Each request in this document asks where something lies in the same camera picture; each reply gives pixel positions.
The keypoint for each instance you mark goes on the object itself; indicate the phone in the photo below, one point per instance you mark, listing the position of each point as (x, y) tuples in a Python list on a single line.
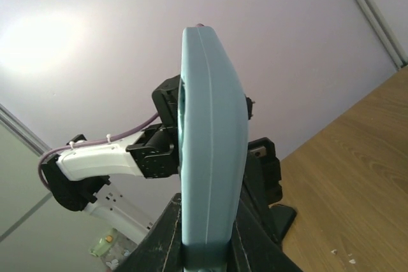
[(213, 132)]

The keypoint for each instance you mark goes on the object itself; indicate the left aluminium frame post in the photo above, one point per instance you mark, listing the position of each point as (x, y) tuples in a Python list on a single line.
[(23, 133)]

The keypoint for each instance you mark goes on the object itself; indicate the aluminium frame post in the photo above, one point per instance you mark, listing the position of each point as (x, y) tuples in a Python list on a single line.
[(23, 133), (384, 32)]

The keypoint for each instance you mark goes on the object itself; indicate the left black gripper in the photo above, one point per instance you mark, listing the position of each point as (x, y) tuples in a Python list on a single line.
[(263, 190)]

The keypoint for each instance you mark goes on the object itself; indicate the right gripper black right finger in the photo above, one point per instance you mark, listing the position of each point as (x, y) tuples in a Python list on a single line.
[(255, 244)]

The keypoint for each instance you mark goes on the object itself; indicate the white debris pile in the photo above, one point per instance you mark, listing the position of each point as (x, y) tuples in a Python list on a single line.
[(346, 254)]

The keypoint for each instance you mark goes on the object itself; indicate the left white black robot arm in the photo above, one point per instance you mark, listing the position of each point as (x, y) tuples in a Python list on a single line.
[(78, 174)]

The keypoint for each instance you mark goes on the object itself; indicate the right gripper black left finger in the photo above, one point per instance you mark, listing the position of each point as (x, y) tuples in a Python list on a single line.
[(161, 249)]

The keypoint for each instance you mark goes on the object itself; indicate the right aluminium frame post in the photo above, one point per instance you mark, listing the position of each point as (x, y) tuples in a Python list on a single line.
[(384, 32)]

